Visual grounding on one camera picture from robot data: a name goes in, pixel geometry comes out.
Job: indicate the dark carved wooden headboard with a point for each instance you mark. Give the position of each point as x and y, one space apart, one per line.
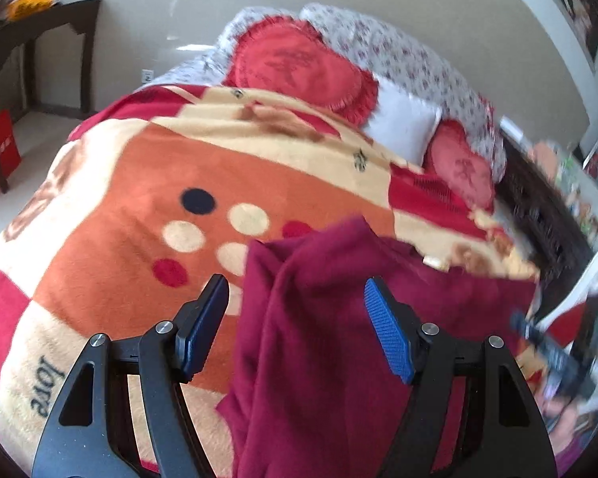
543 209

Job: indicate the white wall outlet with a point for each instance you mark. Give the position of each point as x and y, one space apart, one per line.
147 75

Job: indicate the maroon knit garment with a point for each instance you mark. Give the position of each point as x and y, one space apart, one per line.
319 308

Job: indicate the dark wooden table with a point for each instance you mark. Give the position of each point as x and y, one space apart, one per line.
55 15

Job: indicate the red garment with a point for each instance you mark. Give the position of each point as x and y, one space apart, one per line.
573 318

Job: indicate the floral pillow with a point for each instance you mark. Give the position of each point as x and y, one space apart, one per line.
393 50

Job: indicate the wall poster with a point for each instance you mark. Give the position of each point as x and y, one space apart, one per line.
578 5

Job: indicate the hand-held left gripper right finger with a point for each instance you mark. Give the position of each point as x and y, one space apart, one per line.
388 328

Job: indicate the pile of colourful papers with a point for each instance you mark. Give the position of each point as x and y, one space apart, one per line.
573 189

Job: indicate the yellow box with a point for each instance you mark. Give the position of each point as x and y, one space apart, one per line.
32 2

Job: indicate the floral bedsheet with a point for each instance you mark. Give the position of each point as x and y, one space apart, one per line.
179 69

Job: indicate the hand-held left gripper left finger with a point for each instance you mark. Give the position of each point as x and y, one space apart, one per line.
204 328

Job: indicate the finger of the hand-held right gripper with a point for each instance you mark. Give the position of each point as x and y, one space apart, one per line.
553 358

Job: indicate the printed fleece blanket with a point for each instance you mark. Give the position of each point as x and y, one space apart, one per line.
129 174

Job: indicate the red heart cushion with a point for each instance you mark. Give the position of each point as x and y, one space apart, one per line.
289 64
461 169

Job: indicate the white pillow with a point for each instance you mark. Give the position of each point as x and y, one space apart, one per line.
403 119

